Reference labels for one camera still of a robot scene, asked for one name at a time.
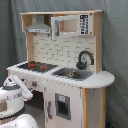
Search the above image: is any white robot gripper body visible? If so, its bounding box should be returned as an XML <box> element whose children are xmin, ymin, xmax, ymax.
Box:
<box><xmin>0</xmin><ymin>85</ymin><xmax>24</xmax><ymax>119</ymax></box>

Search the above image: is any red right stove knob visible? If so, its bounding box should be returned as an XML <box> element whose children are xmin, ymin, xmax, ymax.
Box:
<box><xmin>32</xmin><ymin>81</ymin><xmax>37</xmax><ymax>87</ymax></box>

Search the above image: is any wooden toy kitchen unit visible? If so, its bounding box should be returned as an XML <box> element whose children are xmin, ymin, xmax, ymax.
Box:
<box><xmin>8</xmin><ymin>10</ymin><xmax>115</xmax><ymax>128</ymax></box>

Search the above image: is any grey toy sink basin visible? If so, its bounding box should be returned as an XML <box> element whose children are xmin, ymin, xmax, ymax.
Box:
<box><xmin>52</xmin><ymin>67</ymin><xmax>92</xmax><ymax>81</ymax></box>

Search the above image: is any grey fabric backdrop curtain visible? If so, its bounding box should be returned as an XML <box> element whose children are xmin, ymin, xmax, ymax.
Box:
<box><xmin>0</xmin><ymin>0</ymin><xmax>128</xmax><ymax>128</ymax></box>

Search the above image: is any grey toy range hood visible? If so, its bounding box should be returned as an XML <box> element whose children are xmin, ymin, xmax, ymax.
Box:
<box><xmin>25</xmin><ymin>14</ymin><xmax>51</xmax><ymax>34</ymax></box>

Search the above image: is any black toy stovetop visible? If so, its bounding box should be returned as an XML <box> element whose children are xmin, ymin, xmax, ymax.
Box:
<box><xmin>20</xmin><ymin>61</ymin><xmax>56</xmax><ymax>73</ymax></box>

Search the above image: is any black toy faucet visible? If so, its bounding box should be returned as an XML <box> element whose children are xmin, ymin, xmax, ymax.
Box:
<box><xmin>75</xmin><ymin>50</ymin><xmax>95</xmax><ymax>71</ymax></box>

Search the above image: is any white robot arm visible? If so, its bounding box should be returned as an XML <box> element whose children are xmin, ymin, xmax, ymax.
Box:
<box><xmin>0</xmin><ymin>85</ymin><xmax>39</xmax><ymax>128</ymax></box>

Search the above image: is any white fridge door with dispenser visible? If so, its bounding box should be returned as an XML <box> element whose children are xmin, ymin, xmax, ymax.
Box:
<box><xmin>44</xmin><ymin>81</ymin><xmax>83</xmax><ymax>128</ymax></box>

